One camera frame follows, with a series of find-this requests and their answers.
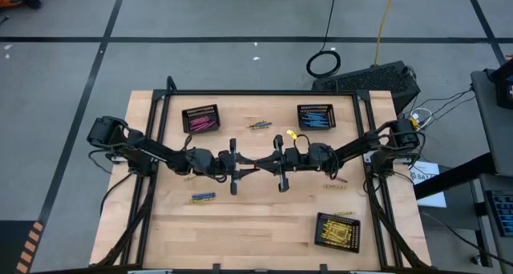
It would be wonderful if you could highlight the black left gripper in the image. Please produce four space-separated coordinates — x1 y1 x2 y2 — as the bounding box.
186 137 261 195

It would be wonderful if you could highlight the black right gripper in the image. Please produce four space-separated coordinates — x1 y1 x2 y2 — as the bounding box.
256 135 336 193

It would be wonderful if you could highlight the black slotted plastic basket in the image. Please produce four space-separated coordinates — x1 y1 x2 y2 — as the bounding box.
297 103 337 131
313 212 362 255
181 103 221 135

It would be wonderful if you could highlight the black computer case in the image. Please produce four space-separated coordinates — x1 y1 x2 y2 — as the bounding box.
311 60 422 115

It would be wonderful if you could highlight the white printed paper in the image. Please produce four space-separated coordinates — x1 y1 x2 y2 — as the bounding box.
409 160 447 209

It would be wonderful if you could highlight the dark side desk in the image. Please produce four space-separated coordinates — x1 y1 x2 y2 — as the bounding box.
414 67 513 274

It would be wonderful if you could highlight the black keyboard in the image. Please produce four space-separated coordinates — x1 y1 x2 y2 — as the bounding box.
483 189 513 238

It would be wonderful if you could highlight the black monitor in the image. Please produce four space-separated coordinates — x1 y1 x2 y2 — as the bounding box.
493 57 513 110

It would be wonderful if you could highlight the black orange-striped floor mat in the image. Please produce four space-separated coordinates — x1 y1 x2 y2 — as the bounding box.
0 220 46 274

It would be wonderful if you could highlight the black aluminium table frame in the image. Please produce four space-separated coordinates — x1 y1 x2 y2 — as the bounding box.
95 75 432 274

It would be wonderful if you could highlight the black coiled cable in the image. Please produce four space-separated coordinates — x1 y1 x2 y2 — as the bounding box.
305 0 342 79

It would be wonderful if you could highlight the white cable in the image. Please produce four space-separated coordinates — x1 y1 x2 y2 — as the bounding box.
408 107 434 131

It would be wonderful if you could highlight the yellow power cable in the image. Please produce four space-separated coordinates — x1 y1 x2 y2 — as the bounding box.
373 0 398 66

